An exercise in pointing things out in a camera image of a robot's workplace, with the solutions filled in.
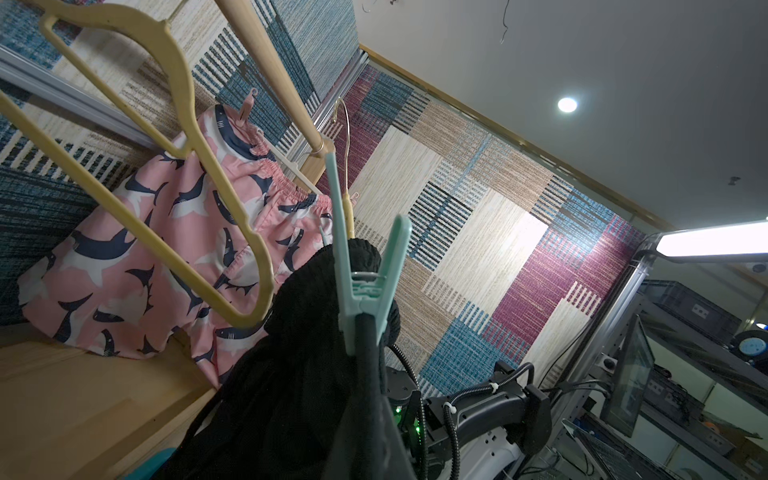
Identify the black shorts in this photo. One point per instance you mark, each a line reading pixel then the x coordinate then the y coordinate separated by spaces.
pixel 288 409

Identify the white hanger of pink shorts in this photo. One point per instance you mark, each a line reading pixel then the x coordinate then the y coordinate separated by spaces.
pixel 294 174

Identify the turquoise plastic basket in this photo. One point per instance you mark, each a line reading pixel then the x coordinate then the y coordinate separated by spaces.
pixel 148 468

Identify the metal storage shelving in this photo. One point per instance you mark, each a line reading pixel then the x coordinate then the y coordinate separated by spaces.
pixel 708 367

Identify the wooden clothes rack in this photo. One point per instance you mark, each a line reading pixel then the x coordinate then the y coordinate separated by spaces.
pixel 111 443

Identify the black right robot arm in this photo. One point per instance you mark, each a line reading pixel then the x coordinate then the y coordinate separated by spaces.
pixel 508 407

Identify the yellow hanger of black shorts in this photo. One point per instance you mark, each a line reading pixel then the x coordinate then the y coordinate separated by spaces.
pixel 347 206

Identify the round ceiling light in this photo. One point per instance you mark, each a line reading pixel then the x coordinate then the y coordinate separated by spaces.
pixel 567 105

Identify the black monitor screen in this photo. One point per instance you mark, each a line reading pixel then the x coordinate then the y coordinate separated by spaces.
pixel 629 381

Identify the pink patterned shorts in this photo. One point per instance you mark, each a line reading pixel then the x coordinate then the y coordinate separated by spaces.
pixel 102 290

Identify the long ceiling light bar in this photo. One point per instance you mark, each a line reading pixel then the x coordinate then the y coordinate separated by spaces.
pixel 735 240

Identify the pink clothespin on rail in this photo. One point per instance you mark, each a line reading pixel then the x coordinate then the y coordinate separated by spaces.
pixel 247 107

